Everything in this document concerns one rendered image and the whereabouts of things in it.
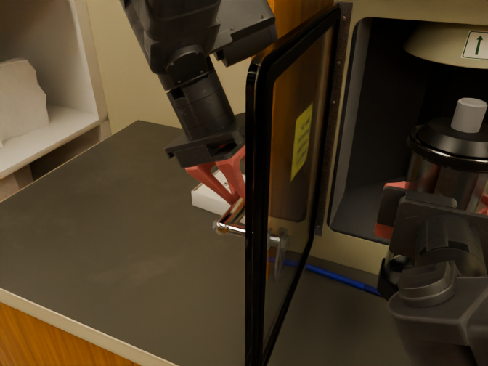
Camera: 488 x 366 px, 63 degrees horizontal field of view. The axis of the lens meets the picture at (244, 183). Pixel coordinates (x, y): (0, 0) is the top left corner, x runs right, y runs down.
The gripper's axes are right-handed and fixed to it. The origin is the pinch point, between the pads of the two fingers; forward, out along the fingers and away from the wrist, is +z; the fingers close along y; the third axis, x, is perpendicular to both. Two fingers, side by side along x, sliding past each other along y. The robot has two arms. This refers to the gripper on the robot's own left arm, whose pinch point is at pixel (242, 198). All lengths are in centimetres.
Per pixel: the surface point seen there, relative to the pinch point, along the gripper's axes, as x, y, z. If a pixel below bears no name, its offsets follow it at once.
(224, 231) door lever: 6.4, -1.2, 0.1
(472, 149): -8.1, -23.1, 1.9
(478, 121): -11.3, -23.8, 0.3
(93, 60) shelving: -59, 81, -24
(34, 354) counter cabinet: 9, 64, 27
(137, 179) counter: -29, 51, 7
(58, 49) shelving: -59, 94, -32
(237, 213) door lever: 3.5, -1.3, -0.1
